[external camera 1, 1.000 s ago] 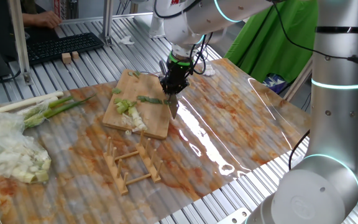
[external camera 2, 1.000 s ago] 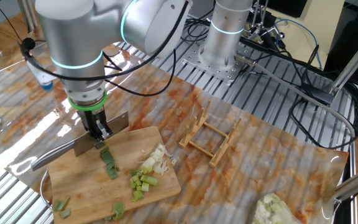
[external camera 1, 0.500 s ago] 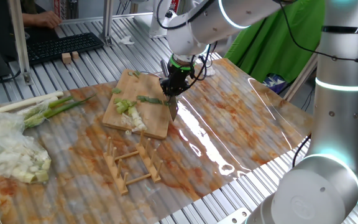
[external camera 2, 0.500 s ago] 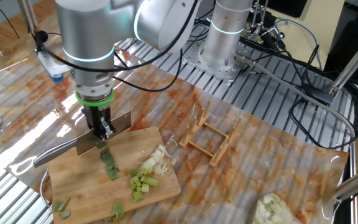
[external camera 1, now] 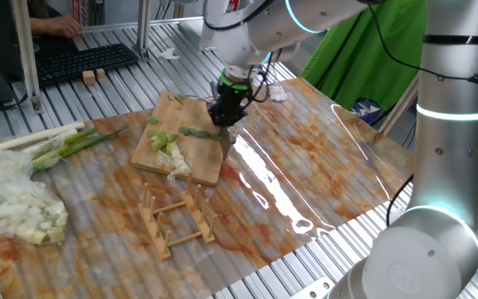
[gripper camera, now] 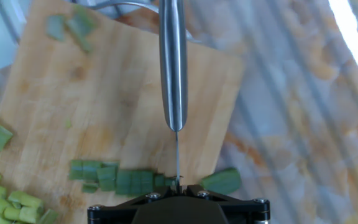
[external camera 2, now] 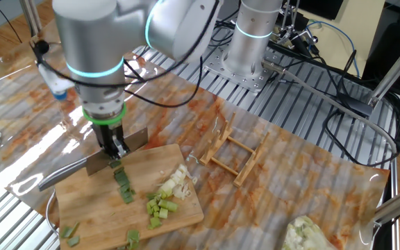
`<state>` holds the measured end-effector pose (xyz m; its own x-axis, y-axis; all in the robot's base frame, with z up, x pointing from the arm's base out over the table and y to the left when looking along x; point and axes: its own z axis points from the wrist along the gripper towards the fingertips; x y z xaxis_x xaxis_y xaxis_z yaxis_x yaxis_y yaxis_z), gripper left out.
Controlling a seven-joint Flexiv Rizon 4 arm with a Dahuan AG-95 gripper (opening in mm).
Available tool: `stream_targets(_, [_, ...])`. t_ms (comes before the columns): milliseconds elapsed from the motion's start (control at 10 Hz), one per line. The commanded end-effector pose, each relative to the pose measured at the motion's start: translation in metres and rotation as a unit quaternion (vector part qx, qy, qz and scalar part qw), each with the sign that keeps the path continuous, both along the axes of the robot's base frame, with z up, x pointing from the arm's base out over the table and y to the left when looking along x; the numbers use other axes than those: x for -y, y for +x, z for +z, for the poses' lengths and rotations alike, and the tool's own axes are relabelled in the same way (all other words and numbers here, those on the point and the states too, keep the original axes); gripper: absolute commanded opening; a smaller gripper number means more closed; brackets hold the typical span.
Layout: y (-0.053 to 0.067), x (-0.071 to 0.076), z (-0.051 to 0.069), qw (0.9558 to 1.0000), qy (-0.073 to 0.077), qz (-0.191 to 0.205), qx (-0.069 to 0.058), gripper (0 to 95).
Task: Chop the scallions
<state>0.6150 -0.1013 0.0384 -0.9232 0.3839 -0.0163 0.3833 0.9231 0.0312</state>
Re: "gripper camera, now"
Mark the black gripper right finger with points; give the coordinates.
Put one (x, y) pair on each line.
(247, 211)

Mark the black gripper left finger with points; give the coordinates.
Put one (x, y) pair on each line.
(113, 213)

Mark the steel cleaver knife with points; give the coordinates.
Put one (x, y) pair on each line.
(172, 62)

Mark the green scallion stalk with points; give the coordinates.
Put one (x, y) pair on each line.
(79, 26)

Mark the long green scallion leaf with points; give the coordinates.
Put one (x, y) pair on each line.
(132, 182)

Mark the wooden cutting board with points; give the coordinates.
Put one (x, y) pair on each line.
(104, 99)

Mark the marble pattern plastic mat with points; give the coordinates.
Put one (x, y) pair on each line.
(306, 109)

